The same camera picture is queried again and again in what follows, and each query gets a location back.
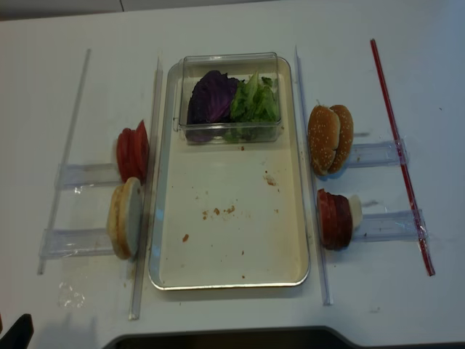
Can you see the green lettuce leaves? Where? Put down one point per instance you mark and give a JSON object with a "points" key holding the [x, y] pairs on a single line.
{"points": [[254, 103]]}

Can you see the clear rail far left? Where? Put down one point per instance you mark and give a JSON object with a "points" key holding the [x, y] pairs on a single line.
{"points": [[64, 162]]}

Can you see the clear holder lower right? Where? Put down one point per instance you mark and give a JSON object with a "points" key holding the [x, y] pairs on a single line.
{"points": [[393, 226]]}

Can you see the clear holder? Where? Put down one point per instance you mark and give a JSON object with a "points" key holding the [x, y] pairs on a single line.
{"points": [[393, 226], [383, 154], [77, 175], [60, 243]]}

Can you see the black object bottom left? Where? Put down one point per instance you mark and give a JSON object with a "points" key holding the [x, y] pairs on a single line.
{"points": [[19, 335]]}

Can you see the red plastic rail strip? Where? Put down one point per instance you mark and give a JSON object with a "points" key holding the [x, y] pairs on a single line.
{"points": [[417, 219]]}

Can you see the sesame bun top front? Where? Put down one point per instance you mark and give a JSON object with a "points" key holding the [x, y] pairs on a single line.
{"points": [[323, 138]]}

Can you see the clear rail right of tray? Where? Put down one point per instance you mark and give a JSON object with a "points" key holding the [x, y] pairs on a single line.
{"points": [[325, 289]]}

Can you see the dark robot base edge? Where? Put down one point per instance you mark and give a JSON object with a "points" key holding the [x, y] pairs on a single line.
{"points": [[260, 338]]}

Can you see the sesame bun top rear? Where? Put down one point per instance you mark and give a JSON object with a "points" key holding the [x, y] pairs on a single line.
{"points": [[346, 136]]}

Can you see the clear holder upper right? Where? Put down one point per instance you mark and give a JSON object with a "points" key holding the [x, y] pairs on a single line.
{"points": [[383, 154]]}

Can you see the white cheese slice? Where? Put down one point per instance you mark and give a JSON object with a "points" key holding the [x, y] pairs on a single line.
{"points": [[355, 207]]}

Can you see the clear holder lower left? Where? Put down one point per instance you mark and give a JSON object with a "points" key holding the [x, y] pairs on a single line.
{"points": [[60, 243]]}

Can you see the sesame bun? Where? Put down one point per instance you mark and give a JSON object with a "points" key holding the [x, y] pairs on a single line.
{"points": [[346, 136], [323, 138]]}

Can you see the red tomato slices stack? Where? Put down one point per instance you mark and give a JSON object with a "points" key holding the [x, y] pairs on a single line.
{"points": [[132, 151]]}

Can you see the clear plastic salad container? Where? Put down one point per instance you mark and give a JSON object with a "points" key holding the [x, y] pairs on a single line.
{"points": [[241, 67]]}

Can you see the cream metal tray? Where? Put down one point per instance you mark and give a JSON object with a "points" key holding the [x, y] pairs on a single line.
{"points": [[230, 215]]}

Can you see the pale bun bottom slice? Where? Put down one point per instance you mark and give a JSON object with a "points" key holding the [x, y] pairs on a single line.
{"points": [[129, 217]]}

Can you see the purple cabbage leaf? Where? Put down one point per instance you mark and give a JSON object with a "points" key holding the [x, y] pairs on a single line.
{"points": [[211, 99]]}

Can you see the red tomato slice right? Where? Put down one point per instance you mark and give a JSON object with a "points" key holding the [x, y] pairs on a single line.
{"points": [[327, 213]]}

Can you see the clear holder upper left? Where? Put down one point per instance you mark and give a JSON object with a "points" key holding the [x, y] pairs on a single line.
{"points": [[77, 175]]}

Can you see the dark red meat patties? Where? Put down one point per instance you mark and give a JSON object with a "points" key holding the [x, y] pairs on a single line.
{"points": [[339, 233]]}

